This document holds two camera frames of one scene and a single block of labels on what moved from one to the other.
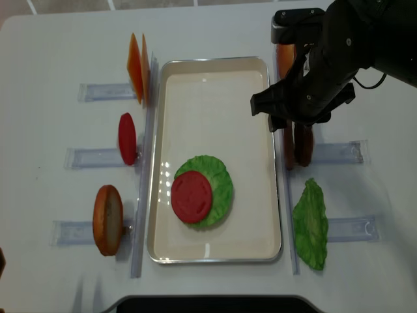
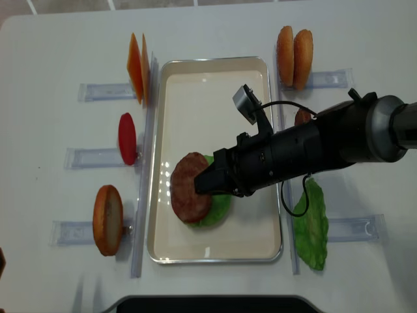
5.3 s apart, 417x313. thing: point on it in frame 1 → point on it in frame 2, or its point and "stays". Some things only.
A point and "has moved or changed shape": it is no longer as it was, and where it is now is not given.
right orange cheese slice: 145,74 stays
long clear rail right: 291,215 stays
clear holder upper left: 92,92 stays
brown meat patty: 289,149 has moved or changed shape
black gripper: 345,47 → 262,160
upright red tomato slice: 128,139 stays
